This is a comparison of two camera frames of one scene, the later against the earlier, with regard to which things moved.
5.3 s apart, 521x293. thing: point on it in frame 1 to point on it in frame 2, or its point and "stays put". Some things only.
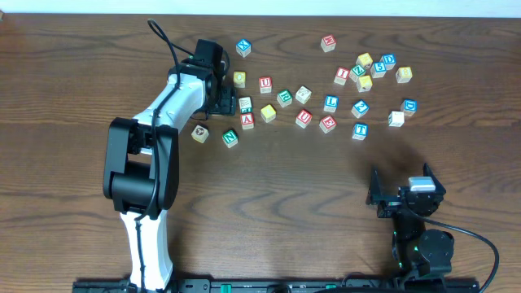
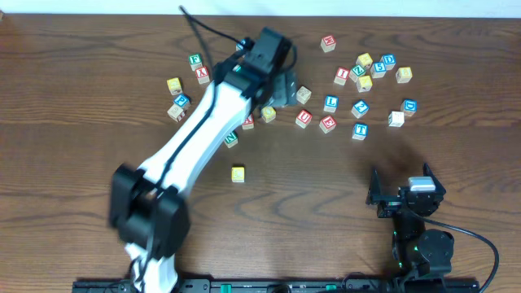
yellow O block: x=268 y=113 stays put
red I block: x=342 y=76 stays put
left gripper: x=224 y=106 to x=286 y=90
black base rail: x=286 y=286 stays put
